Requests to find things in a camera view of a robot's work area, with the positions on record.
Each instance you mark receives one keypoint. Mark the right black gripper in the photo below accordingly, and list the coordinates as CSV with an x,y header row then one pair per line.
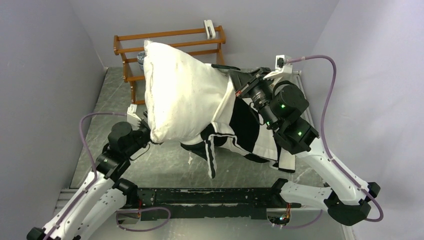
x,y
243,81

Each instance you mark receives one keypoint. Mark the black white checkered pillowcase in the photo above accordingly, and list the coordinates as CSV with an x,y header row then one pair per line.
x,y
235,127

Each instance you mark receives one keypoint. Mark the white pillow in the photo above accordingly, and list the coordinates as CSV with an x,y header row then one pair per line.
x,y
182,93

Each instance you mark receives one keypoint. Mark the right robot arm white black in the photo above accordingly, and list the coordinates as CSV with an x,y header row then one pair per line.
x,y
347,198

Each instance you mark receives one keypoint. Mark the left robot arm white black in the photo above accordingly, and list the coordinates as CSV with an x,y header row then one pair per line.
x,y
104,190

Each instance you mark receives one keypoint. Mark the wooden shelf rack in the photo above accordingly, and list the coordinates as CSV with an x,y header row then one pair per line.
x,y
203,46

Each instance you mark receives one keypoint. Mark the white clip on rack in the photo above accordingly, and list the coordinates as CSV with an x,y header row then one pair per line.
x,y
209,29

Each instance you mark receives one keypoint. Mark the blue white round jar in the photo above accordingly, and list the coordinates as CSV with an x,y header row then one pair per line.
x,y
140,59

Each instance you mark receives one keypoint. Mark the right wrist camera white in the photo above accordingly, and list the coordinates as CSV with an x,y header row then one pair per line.
x,y
282,68

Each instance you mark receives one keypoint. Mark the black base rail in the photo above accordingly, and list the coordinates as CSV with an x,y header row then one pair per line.
x,y
198,203

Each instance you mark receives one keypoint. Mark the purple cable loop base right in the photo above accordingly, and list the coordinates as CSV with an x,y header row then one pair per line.
x,y
282,220

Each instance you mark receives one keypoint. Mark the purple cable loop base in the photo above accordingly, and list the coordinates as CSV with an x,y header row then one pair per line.
x,y
138,214
282,220

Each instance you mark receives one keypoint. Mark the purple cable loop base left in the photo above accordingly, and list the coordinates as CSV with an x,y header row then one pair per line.
x,y
138,214

